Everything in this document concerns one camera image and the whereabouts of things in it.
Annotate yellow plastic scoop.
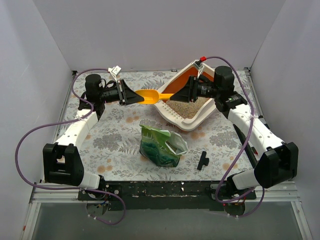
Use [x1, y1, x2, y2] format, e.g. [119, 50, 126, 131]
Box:
[135, 89, 174, 105]

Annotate green litter bag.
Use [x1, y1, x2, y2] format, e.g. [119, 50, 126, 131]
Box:
[139, 124, 189, 168]

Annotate black bag clip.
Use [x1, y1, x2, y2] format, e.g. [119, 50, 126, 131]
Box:
[197, 151, 210, 171]

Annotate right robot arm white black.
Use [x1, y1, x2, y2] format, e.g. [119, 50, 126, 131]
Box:
[170, 66, 299, 199]

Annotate white orange litter box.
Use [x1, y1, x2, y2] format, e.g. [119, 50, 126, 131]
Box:
[154, 63, 217, 132]

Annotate cat litter granules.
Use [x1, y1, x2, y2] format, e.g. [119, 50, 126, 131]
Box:
[165, 97, 209, 119]

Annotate floral table mat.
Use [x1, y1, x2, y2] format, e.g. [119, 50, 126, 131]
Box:
[47, 69, 262, 182]

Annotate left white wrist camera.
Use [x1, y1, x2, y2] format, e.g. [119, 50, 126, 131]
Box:
[108, 65, 122, 82]

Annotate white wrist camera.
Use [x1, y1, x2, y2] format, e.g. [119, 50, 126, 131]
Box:
[193, 56, 207, 73]
[108, 65, 122, 82]

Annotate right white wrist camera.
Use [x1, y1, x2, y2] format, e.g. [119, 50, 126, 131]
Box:
[193, 56, 207, 73]

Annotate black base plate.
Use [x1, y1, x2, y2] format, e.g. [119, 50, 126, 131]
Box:
[77, 179, 258, 212]

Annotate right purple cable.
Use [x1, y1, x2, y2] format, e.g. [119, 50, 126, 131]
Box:
[206, 56, 266, 218]

